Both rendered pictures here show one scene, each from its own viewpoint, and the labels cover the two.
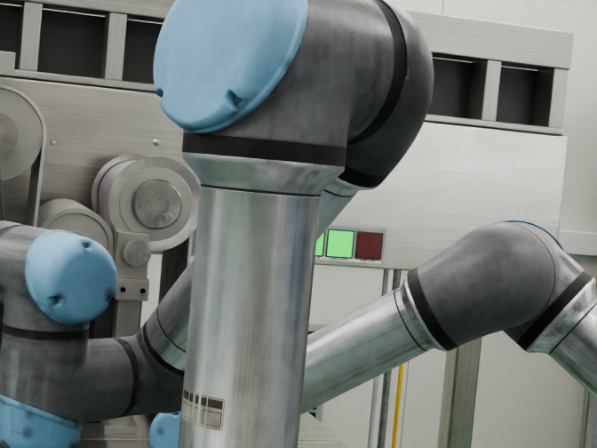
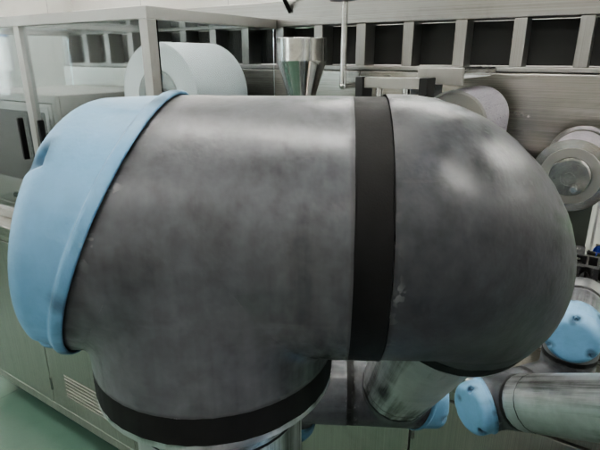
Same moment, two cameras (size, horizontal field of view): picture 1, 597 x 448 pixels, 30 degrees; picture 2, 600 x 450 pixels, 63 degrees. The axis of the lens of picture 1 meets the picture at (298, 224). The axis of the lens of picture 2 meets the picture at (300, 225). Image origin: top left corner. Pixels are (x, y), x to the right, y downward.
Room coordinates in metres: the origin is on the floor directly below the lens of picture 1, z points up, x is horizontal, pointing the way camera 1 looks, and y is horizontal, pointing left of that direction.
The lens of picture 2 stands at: (0.68, -0.16, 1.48)
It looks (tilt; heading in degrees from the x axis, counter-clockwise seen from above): 19 degrees down; 49
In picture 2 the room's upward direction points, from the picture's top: straight up
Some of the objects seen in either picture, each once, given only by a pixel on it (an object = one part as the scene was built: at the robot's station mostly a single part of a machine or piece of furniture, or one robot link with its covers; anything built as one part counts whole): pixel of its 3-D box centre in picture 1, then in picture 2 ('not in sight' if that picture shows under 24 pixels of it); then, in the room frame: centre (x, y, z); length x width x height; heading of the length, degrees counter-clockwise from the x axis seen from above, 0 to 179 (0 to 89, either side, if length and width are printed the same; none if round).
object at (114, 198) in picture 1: (155, 204); (570, 175); (1.74, 0.22, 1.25); 0.15 x 0.01 x 0.15; 107
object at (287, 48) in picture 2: not in sight; (301, 49); (1.64, 0.95, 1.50); 0.14 x 0.14 x 0.06
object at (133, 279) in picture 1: (126, 332); not in sight; (1.69, 0.25, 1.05); 0.06 x 0.05 x 0.31; 17
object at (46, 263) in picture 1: (51, 276); not in sight; (0.98, 0.21, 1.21); 0.11 x 0.08 x 0.09; 46
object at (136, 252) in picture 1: (137, 252); not in sight; (1.66, 0.24, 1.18); 0.04 x 0.02 x 0.04; 107
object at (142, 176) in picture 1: (144, 199); (575, 165); (1.86, 0.26, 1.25); 0.26 x 0.12 x 0.12; 17
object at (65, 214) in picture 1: (67, 239); not in sight; (1.83, 0.38, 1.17); 0.26 x 0.12 x 0.12; 17
